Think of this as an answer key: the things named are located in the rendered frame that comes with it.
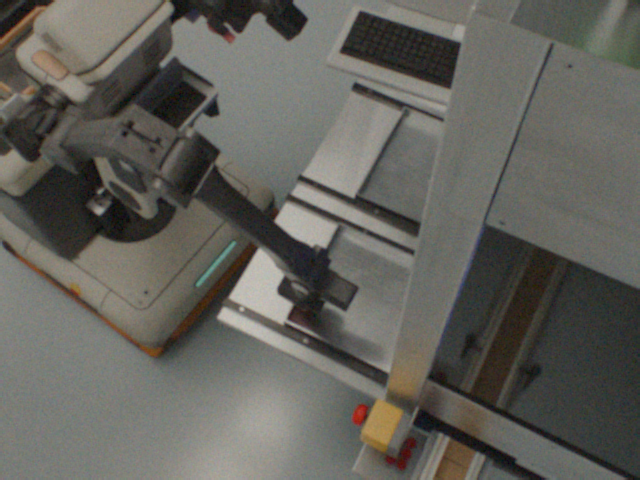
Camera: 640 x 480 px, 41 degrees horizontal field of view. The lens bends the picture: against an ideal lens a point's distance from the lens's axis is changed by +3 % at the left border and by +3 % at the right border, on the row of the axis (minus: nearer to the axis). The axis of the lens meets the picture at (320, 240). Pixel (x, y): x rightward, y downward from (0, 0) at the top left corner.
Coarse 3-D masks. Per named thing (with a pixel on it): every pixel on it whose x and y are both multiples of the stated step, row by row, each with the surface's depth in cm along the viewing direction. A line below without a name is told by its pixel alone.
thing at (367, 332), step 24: (336, 240) 188; (360, 240) 187; (336, 264) 185; (360, 264) 185; (384, 264) 185; (408, 264) 185; (360, 288) 183; (384, 288) 183; (288, 312) 177; (312, 312) 180; (336, 312) 180; (360, 312) 180; (384, 312) 180; (312, 336) 176; (336, 336) 178; (360, 336) 178; (384, 336) 178; (360, 360) 174; (384, 360) 176
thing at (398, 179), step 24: (408, 120) 200; (432, 120) 197; (384, 144) 194; (408, 144) 198; (432, 144) 198; (384, 168) 195; (408, 168) 195; (432, 168) 195; (360, 192) 192; (384, 192) 192; (408, 192) 192; (408, 216) 186
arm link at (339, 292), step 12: (324, 252) 156; (324, 276) 159; (336, 276) 160; (300, 288) 156; (324, 288) 159; (336, 288) 159; (348, 288) 159; (324, 300) 163; (336, 300) 161; (348, 300) 159
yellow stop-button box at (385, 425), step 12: (372, 408) 157; (384, 408) 157; (396, 408) 157; (372, 420) 156; (384, 420) 156; (396, 420) 156; (408, 420) 156; (372, 432) 155; (384, 432) 155; (396, 432) 155; (372, 444) 159; (384, 444) 154; (396, 444) 154
